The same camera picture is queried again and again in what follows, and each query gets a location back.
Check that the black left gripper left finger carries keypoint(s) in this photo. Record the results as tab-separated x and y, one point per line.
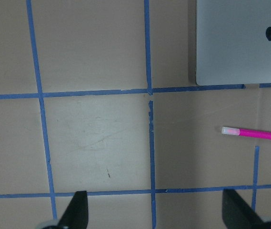
76	215

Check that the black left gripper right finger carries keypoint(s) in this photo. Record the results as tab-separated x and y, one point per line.
237	214

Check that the pink highlighter pen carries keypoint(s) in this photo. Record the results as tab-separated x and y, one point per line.
246	133

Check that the silver closed laptop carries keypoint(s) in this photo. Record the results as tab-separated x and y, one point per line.
233	39

